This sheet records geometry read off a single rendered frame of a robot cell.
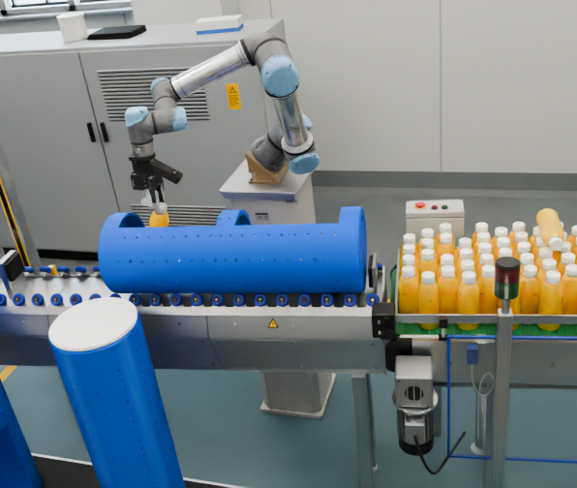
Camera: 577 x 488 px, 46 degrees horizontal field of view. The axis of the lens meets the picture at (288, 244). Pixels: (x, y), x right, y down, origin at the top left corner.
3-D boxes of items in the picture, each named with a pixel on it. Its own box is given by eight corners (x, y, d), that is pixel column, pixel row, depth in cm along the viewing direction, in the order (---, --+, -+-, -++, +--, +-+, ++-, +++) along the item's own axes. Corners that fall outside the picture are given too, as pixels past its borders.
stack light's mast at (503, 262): (492, 305, 188) (494, 256, 181) (516, 305, 187) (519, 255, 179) (494, 319, 183) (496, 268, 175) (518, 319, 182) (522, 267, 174)
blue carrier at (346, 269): (138, 270, 260) (123, 200, 249) (368, 268, 243) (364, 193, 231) (107, 308, 235) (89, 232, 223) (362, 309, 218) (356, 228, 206)
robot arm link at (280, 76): (313, 144, 262) (285, 32, 217) (323, 172, 253) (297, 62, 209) (283, 155, 262) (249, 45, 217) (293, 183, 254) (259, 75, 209)
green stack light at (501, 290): (492, 287, 185) (493, 271, 183) (517, 287, 184) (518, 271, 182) (495, 300, 180) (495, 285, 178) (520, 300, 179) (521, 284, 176)
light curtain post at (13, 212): (78, 408, 338) (-40, 66, 256) (90, 408, 337) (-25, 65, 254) (74, 416, 333) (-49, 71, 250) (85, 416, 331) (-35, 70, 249)
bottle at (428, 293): (415, 319, 220) (414, 274, 212) (437, 317, 220) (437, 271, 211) (420, 331, 214) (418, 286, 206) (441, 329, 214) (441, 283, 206)
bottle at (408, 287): (404, 310, 225) (402, 265, 217) (423, 314, 222) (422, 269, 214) (395, 320, 220) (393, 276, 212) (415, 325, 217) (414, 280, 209)
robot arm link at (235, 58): (272, 12, 223) (141, 78, 230) (281, 32, 217) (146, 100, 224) (285, 37, 232) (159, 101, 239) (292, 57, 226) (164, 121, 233)
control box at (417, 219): (407, 225, 255) (406, 199, 250) (462, 224, 251) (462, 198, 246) (407, 237, 247) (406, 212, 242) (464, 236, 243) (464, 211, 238)
